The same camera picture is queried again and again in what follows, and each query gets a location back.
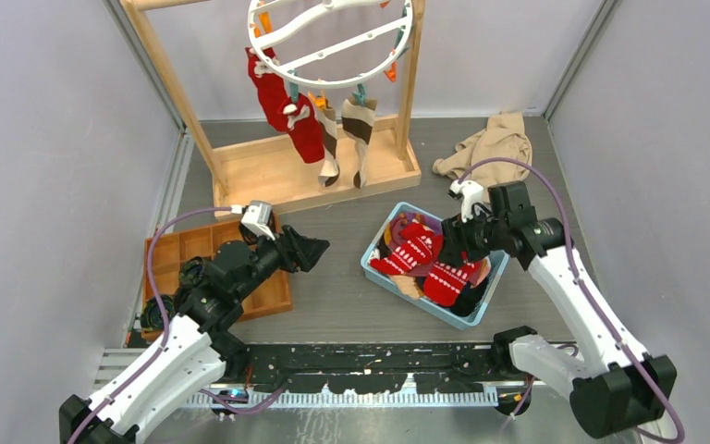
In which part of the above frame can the red white patterned sock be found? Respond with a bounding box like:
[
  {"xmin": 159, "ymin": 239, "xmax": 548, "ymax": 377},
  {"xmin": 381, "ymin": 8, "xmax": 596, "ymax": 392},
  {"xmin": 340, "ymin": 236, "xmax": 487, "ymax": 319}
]
[{"xmin": 369, "ymin": 221, "xmax": 444, "ymax": 276}]

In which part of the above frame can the wooden hanger stand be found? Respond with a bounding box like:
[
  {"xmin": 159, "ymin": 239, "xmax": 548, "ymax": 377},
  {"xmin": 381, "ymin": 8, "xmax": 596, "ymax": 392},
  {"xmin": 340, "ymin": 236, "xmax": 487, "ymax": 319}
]
[{"xmin": 122, "ymin": 1, "xmax": 425, "ymax": 219}]

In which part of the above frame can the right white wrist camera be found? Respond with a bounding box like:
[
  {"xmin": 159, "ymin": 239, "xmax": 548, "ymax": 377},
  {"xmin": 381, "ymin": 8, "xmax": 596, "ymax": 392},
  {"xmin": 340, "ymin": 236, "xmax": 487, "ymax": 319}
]
[{"xmin": 448, "ymin": 180, "xmax": 491, "ymax": 223}]

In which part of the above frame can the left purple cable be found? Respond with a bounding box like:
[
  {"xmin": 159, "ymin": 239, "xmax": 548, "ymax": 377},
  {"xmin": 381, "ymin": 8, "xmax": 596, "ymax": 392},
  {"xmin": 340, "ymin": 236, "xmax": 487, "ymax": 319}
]
[{"xmin": 64, "ymin": 206, "xmax": 246, "ymax": 444}]

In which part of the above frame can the white round clip hanger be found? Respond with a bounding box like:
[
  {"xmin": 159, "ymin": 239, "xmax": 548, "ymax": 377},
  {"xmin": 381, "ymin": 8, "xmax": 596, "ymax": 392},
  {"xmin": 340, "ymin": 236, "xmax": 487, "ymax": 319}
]
[{"xmin": 246, "ymin": 1, "xmax": 425, "ymax": 90}]

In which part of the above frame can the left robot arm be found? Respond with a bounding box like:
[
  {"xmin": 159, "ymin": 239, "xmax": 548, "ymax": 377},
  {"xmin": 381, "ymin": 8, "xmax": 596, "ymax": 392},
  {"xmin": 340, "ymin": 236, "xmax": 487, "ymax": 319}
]
[{"xmin": 59, "ymin": 225, "xmax": 330, "ymax": 443}]

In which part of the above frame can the orange clothes peg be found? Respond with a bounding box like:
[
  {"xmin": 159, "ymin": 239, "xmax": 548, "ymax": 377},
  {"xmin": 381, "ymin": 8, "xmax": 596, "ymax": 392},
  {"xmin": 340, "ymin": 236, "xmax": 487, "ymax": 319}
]
[
  {"xmin": 307, "ymin": 91, "xmax": 330, "ymax": 110},
  {"xmin": 384, "ymin": 61, "xmax": 398, "ymax": 83}
]

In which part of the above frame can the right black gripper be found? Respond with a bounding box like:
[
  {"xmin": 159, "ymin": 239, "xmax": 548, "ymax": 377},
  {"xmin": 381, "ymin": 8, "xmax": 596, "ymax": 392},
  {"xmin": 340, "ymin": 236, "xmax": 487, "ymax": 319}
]
[{"xmin": 437, "ymin": 203, "xmax": 508, "ymax": 268}]

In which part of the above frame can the wooden compartment tray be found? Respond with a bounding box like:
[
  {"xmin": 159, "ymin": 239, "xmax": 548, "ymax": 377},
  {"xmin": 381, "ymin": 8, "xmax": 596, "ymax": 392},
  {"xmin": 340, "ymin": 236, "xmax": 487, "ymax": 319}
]
[{"xmin": 140, "ymin": 221, "xmax": 293, "ymax": 323}]

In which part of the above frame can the dark rolled sock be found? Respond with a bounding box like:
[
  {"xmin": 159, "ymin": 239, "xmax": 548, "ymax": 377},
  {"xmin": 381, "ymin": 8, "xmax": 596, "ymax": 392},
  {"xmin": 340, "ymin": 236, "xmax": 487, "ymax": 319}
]
[{"xmin": 178, "ymin": 256, "xmax": 210, "ymax": 289}]

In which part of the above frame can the purple cable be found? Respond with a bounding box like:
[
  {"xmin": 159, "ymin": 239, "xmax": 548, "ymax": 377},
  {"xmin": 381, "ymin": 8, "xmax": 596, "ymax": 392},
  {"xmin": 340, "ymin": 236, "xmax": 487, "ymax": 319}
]
[
  {"xmin": 64, "ymin": 206, "xmax": 246, "ymax": 444},
  {"xmin": 456, "ymin": 157, "xmax": 687, "ymax": 444}
]

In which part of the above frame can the beige brown striped sock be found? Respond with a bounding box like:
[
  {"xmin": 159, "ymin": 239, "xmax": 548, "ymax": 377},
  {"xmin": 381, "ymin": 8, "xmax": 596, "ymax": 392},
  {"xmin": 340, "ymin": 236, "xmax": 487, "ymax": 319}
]
[{"xmin": 317, "ymin": 105, "xmax": 340, "ymax": 188}]

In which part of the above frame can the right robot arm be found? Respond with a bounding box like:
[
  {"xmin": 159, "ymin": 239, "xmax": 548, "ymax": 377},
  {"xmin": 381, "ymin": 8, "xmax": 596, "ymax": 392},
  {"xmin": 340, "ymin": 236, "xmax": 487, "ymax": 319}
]
[{"xmin": 440, "ymin": 180, "xmax": 677, "ymax": 438}]

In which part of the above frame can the beige cloth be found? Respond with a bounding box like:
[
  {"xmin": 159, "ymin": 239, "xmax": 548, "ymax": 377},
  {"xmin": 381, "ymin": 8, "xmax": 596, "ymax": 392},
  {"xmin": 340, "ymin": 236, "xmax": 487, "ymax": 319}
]
[{"xmin": 432, "ymin": 113, "xmax": 533, "ymax": 188}]

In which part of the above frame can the teal clothes peg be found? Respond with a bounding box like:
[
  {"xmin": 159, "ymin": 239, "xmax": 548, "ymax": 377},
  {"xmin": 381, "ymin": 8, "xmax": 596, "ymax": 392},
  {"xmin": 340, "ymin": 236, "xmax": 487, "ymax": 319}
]
[
  {"xmin": 288, "ymin": 80, "xmax": 300, "ymax": 105},
  {"xmin": 352, "ymin": 83, "xmax": 367, "ymax": 106}
]

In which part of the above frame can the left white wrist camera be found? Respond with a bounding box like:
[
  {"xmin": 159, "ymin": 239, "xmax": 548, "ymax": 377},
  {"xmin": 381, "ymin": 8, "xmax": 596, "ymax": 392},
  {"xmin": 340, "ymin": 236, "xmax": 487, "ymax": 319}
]
[{"xmin": 240, "ymin": 201, "xmax": 275, "ymax": 241}]

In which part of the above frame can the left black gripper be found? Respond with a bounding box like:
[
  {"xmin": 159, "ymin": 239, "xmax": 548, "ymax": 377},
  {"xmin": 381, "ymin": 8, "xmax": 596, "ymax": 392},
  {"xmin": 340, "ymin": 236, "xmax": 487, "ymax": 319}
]
[{"xmin": 235, "ymin": 223, "xmax": 327, "ymax": 302}]

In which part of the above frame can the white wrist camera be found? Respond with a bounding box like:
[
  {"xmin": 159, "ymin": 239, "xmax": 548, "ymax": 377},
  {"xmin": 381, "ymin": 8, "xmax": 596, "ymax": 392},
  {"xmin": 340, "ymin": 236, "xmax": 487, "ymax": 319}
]
[
  {"xmin": 240, "ymin": 201, "xmax": 275, "ymax": 241},
  {"xmin": 448, "ymin": 180, "xmax": 491, "ymax": 223}
]

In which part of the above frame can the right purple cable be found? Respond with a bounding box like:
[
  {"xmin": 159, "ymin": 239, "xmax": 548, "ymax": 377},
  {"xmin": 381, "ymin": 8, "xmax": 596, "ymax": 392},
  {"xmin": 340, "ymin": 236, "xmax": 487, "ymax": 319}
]
[{"xmin": 456, "ymin": 157, "xmax": 687, "ymax": 444}]

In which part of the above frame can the blue plastic basket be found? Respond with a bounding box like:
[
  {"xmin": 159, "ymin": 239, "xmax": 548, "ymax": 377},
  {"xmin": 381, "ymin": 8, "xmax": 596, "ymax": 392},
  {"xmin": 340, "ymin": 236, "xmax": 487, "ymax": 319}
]
[{"xmin": 360, "ymin": 202, "xmax": 509, "ymax": 330}]

